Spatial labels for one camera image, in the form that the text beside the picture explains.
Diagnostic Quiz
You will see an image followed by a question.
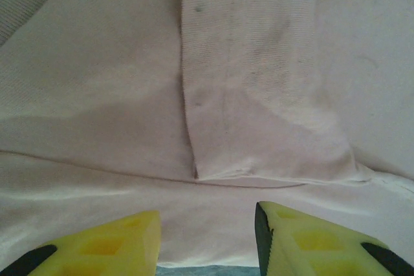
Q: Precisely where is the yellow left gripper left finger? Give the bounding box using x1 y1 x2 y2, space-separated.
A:
0 209 162 276

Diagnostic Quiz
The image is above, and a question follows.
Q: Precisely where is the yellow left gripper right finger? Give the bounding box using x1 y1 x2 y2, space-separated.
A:
254 201 414 276

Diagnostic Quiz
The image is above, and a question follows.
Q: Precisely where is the white cloth garment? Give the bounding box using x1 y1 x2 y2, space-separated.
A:
0 0 414 269

